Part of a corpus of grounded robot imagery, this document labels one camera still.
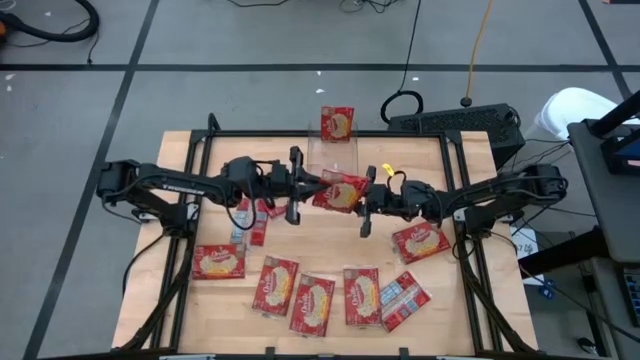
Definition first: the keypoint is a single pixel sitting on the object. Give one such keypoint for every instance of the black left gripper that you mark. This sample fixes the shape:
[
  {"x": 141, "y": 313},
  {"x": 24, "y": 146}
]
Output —
[{"x": 277, "y": 180}]

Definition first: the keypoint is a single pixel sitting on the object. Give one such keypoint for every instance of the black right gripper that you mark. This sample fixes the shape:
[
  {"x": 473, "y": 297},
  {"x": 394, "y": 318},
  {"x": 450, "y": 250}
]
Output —
[{"x": 390, "y": 200}]

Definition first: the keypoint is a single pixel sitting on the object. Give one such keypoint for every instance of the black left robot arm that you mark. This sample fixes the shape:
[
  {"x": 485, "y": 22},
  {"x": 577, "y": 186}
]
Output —
[{"x": 175, "y": 182}]

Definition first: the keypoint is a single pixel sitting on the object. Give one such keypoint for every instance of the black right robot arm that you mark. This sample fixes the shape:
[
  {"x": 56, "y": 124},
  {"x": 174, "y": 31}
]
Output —
[{"x": 500, "y": 192}]

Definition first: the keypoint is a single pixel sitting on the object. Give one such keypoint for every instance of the clear plastic basket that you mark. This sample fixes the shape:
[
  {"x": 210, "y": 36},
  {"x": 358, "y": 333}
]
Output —
[{"x": 332, "y": 155}]

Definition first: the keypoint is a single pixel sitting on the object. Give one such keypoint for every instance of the white paper sheet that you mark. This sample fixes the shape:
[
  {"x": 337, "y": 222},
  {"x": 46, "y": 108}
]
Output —
[{"x": 525, "y": 250}]

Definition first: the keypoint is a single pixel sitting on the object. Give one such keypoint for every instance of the silver aluminium bar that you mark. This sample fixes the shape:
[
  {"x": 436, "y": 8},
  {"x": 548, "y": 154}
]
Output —
[
  {"x": 455, "y": 358},
  {"x": 187, "y": 357}
]

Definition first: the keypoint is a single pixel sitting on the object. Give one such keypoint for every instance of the black desk beam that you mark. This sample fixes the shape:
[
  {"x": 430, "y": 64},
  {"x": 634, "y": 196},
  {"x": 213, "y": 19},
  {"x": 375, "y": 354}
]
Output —
[{"x": 560, "y": 252}]

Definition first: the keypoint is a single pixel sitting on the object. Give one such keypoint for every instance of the blue tag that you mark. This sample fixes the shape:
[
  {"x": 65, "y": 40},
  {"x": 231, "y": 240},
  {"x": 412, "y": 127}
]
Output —
[{"x": 548, "y": 289}]

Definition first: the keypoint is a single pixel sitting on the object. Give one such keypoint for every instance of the white trash bin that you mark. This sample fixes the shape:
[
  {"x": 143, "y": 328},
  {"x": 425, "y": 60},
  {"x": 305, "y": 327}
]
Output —
[{"x": 575, "y": 110}]

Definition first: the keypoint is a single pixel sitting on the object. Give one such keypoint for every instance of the grey side desk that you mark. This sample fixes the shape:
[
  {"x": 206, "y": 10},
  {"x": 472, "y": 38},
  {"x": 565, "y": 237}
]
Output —
[{"x": 610, "y": 210}]

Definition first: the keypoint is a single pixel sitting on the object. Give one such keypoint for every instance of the black desk device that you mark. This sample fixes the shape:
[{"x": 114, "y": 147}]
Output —
[{"x": 612, "y": 150}]

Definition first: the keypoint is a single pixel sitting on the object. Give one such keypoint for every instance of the black computer mouse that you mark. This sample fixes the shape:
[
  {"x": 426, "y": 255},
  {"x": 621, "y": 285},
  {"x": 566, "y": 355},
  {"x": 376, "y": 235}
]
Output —
[{"x": 585, "y": 344}]

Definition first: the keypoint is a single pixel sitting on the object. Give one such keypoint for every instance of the black pole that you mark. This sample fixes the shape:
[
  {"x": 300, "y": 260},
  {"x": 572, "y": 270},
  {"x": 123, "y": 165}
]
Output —
[{"x": 620, "y": 112}]

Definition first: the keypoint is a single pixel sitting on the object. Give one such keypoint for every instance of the black keyboard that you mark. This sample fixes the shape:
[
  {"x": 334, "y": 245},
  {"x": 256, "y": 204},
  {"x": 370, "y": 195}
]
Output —
[{"x": 634, "y": 300}]

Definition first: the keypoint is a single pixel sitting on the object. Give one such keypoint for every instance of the black aluminium table frame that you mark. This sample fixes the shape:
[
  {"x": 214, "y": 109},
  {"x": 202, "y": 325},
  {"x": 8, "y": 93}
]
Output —
[{"x": 325, "y": 134}]

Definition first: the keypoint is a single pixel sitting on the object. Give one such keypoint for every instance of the black rail bracket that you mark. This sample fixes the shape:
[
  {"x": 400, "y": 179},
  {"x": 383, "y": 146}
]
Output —
[
  {"x": 270, "y": 353},
  {"x": 404, "y": 353}
]

